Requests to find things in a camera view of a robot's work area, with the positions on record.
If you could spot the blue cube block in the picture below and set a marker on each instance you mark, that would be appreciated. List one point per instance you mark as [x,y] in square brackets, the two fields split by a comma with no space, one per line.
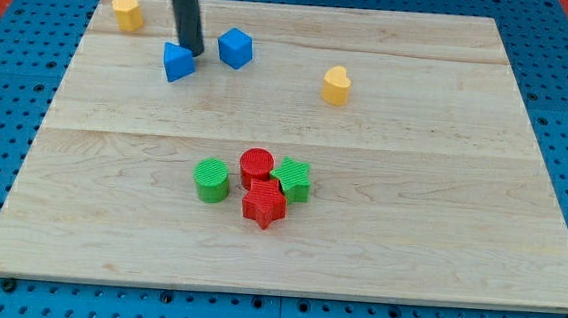
[235,48]

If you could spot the yellow heart block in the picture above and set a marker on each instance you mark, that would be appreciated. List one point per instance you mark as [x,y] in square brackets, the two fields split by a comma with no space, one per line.
[336,86]

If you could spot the yellow hexagon block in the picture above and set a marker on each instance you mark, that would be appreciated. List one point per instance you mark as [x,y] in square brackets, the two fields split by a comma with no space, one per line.
[129,16]

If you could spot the wooden board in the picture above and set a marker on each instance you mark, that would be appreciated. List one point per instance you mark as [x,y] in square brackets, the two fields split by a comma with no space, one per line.
[428,187]

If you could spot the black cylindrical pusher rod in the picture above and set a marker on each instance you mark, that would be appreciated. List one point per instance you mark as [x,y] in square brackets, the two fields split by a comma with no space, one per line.
[188,25]

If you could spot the red cylinder block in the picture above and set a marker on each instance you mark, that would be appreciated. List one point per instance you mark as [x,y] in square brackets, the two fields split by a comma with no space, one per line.
[255,164]

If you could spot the green star block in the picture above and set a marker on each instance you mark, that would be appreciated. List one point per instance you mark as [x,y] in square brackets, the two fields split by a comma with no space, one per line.
[294,180]

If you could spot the blue triangle block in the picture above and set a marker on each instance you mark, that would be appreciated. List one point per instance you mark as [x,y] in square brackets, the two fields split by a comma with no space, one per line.
[178,62]

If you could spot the red star block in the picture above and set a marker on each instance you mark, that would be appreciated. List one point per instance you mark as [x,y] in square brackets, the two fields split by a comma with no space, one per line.
[264,202]

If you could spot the green cylinder block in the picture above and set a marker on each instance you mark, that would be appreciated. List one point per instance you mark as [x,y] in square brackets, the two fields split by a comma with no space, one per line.
[211,179]

